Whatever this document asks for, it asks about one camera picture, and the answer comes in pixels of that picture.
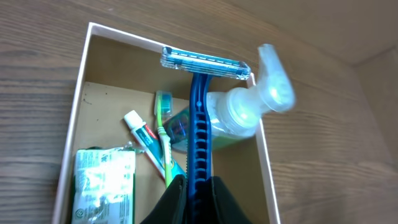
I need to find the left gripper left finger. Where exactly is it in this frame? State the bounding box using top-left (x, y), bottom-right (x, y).
top-left (141, 174), bottom-right (187, 224)

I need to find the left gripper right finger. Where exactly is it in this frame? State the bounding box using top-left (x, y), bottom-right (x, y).
top-left (211, 176), bottom-right (251, 224)

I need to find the Colgate toothpaste tube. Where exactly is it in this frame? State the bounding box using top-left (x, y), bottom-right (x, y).
top-left (124, 110), bottom-right (187, 180)

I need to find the green white soap packet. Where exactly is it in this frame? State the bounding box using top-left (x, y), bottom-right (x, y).
top-left (71, 142), bottom-right (143, 224)

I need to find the clear soap pump bottle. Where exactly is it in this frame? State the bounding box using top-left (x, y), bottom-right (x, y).
top-left (161, 43), bottom-right (296, 153)

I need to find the green white toothbrush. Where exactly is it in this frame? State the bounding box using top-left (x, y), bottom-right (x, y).
top-left (155, 91), bottom-right (173, 188)

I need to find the blue disposable razor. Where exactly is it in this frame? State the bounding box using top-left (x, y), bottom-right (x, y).
top-left (161, 47), bottom-right (251, 223)

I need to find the white cardboard box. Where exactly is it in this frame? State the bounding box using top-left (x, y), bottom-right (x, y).
top-left (52, 22), bottom-right (281, 223)

